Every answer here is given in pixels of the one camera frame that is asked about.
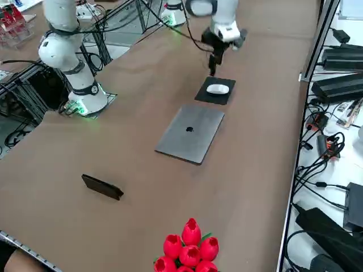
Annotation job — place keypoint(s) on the white electronics box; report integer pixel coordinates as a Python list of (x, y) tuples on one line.
[(86, 11)]

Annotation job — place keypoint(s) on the small black power adapter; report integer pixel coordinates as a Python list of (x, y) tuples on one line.
[(341, 35)]

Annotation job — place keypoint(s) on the black orange usb hub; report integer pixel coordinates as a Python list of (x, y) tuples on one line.
[(319, 121)]

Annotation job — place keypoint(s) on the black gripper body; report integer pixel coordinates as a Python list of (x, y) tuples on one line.
[(217, 45)]

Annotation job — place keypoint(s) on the grey closed laptop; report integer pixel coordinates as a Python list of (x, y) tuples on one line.
[(193, 141)]

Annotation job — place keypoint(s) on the slim black adapter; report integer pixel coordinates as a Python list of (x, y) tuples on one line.
[(322, 144)]

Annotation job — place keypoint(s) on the orange black connector block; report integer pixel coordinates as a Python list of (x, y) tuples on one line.
[(332, 150)]

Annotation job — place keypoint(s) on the aluminium frame post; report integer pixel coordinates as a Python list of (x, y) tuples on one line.
[(320, 37)]

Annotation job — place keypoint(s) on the black square box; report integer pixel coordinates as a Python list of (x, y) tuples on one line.
[(354, 207)]

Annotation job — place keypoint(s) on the long black power brick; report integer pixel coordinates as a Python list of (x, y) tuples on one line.
[(337, 88)]

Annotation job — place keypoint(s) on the black model phone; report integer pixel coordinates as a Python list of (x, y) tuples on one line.
[(102, 187)]

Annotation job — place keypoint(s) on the white computer mouse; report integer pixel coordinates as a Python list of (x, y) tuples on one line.
[(217, 89)]

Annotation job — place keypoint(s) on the red artificial tulip bouquet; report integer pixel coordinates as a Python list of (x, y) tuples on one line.
[(190, 255)]

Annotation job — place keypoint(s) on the black metal support frame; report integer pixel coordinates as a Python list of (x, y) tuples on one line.
[(28, 85)]

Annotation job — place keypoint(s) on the clear acrylic shelf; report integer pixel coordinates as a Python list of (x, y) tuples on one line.
[(15, 31)]

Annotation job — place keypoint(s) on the long black ribbed box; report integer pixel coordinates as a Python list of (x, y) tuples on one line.
[(343, 59)]

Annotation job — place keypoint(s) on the person's forearm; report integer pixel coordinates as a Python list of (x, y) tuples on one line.
[(28, 262)]

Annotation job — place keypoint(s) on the black mouse pad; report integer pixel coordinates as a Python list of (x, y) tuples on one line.
[(204, 97)]

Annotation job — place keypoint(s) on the aluminium table edge rail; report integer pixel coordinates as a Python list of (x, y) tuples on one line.
[(28, 248)]

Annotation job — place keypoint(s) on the large black power brick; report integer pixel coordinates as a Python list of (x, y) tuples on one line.
[(326, 229)]

